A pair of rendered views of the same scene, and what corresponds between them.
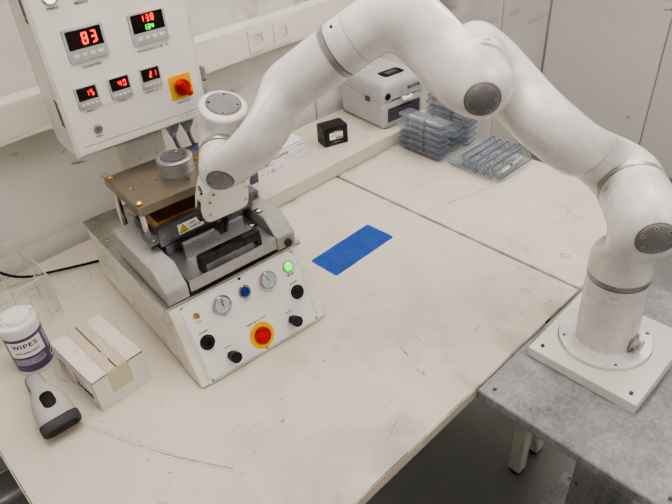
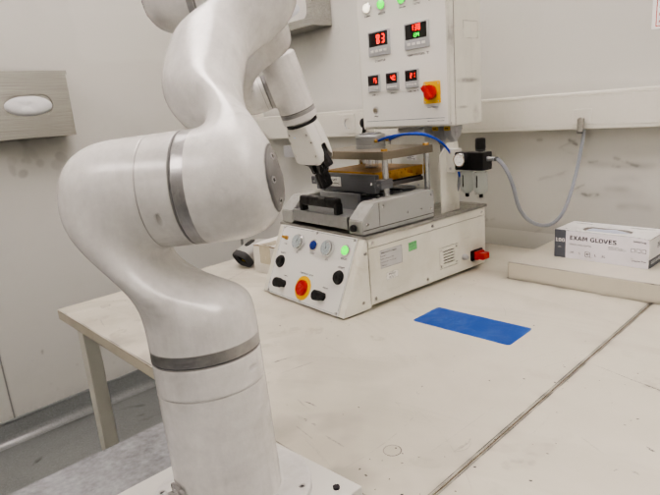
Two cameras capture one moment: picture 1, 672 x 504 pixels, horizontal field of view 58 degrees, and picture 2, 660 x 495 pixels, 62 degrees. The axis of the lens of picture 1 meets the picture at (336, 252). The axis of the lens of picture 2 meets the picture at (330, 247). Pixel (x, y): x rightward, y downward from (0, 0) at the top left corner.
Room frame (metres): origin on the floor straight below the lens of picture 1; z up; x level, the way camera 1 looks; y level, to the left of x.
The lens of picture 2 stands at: (1.05, -1.12, 1.21)
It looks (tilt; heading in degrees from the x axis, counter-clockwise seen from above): 14 degrees down; 89
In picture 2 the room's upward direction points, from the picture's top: 5 degrees counter-clockwise
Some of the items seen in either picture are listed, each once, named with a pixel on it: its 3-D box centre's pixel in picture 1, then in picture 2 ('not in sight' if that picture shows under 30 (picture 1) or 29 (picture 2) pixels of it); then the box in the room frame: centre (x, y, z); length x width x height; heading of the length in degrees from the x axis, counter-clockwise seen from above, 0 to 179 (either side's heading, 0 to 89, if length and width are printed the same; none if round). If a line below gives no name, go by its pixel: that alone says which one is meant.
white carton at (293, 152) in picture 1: (267, 155); (608, 243); (1.79, 0.20, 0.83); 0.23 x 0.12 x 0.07; 130
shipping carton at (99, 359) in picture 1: (101, 360); (288, 252); (0.96, 0.53, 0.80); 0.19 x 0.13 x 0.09; 41
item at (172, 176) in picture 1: (180, 172); (385, 156); (1.25, 0.34, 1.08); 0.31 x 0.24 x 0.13; 127
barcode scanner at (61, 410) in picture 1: (43, 398); (262, 248); (0.87, 0.63, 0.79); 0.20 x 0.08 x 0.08; 41
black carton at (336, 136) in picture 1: (332, 132); not in sight; (1.93, -0.02, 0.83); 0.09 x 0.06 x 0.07; 114
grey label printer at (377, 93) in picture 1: (382, 91); not in sight; (2.13, -0.21, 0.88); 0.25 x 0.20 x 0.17; 35
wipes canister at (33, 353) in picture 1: (25, 339); not in sight; (1.01, 0.71, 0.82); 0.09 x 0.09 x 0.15
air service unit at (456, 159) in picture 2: not in sight; (470, 168); (1.45, 0.24, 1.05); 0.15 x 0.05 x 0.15; 127
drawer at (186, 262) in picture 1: (199, 230); (360, 202); (1.18, 0.31, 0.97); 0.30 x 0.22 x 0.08; 37
